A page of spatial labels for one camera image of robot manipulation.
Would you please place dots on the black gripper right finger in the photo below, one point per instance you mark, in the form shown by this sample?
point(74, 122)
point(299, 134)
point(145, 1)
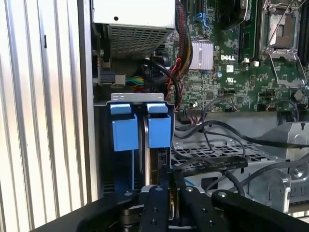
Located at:
point(193, 212)

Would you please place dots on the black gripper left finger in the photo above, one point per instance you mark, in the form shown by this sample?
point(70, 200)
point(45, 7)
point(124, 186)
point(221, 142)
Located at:
point(157, 212)

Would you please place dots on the hard disk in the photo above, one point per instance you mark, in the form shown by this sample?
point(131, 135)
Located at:
point(158, 130)

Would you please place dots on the blue disk carrier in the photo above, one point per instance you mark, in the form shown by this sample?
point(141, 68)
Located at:
point(124, 133)

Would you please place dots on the disk bay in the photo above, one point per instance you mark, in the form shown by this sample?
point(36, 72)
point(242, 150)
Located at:
point(106, 135)

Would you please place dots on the black RAM slot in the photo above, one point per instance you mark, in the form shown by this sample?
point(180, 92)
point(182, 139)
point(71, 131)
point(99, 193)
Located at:
point(246, 36)

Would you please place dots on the perforated metal drive cage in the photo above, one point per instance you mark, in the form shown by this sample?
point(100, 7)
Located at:
point(270, 191)

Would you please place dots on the green motherboard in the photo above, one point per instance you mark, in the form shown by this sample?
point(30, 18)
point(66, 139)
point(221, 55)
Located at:
point(217, 84)

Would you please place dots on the dark grey PC case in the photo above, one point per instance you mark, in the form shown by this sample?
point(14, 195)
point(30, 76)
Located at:
point(85, 96)

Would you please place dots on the silver chipset heatsink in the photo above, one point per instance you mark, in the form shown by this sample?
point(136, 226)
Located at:
point(202, 55)

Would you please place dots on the metal socket cover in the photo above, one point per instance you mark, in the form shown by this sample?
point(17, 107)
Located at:
point(290, 82)

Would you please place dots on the blue board connector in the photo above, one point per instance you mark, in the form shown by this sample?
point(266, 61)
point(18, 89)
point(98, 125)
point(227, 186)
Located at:
point(202, 23)

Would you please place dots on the silver power supply unit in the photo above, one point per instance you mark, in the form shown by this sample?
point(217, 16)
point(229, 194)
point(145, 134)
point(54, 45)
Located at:
point(132, 12)

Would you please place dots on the CPU socket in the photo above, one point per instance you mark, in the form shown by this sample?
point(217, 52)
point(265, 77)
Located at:
point(280, 26)

